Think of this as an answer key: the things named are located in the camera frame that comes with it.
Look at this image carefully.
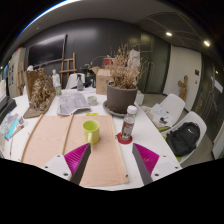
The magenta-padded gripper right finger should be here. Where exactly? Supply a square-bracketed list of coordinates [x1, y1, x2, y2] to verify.
[131, 142, 183, 186]

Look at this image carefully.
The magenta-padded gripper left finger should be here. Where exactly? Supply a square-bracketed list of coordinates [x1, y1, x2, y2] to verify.
[42, 142, 92, 186]

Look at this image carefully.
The clear plastic drink bottle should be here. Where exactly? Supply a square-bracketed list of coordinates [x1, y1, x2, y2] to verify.
[120, 105, 138, 141]

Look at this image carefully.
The light wooden drawing board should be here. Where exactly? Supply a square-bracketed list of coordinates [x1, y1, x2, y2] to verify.
[20, 114, 130, 188]

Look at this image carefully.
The yellow-green mug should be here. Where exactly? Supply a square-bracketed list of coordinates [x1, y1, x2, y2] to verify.
[82, 119, 101, 146]

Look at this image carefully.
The flat round red coaster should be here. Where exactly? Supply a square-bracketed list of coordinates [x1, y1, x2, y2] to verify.
[116, 132, 134, 145]

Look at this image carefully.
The black backpack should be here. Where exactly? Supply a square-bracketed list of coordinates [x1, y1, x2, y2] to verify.
[165, 121, 201, 158]

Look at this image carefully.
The white papers stack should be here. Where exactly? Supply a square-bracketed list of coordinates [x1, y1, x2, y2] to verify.
[146, 103, 174, 129]

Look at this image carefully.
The printed newspaper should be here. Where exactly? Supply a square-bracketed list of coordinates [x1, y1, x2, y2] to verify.
[56, 91, 92, 117]

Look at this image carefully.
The grey pot saucer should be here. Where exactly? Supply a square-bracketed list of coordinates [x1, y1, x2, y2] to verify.
[102, 99, 141, 118]

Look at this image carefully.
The small white round container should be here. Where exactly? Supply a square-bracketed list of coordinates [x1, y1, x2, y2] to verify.
[87, 95, 98, 107]

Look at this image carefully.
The white plastic chair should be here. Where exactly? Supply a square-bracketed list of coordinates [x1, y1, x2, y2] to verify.
[65, 73, 87, 90]
[163, 110, 208, 165]
[159, 93, 186, 127]

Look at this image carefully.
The dried plant in grey pot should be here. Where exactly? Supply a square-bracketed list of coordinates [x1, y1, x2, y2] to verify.
[104, 43, 149, 114]

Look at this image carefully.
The green translucent bottle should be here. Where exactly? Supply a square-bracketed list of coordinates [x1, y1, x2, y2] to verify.
[54, 84, 63, 98]

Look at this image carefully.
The golden brown relief sculpture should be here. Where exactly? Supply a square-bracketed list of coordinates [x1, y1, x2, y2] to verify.
[22, 68, 57, 119]

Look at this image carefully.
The grey spray bottle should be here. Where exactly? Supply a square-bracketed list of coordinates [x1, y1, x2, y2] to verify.
[75, 73, 85, 92]

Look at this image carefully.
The brown cardboard box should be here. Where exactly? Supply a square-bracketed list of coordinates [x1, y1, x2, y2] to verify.
[91, 66, 114, 96]

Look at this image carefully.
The white plaster figurine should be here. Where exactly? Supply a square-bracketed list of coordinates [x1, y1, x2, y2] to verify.
[51, 68, 61, 88]

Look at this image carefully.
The black flat case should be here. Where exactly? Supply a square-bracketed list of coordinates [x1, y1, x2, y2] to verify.
[0, 96, 18, 124]

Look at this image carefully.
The wooden easel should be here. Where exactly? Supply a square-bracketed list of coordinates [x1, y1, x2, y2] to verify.
[59, 52, 77, 89]

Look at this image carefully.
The tall white plaster statue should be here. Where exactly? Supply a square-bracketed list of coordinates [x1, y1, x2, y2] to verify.
[128, 49, 142, 70]

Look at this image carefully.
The red box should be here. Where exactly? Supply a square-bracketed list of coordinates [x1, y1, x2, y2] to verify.
[102, 57, 115, 67]

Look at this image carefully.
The long ceiling light strip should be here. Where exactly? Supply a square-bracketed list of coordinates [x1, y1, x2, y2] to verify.
[16, 0, 83, 38]

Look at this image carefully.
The wooden figure on wall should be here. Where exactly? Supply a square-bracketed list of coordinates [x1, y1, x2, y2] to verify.
[177, 74, 189, 102]

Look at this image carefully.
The black wall screen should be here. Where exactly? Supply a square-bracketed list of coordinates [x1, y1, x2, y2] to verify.
[27, 33, 67, 67]

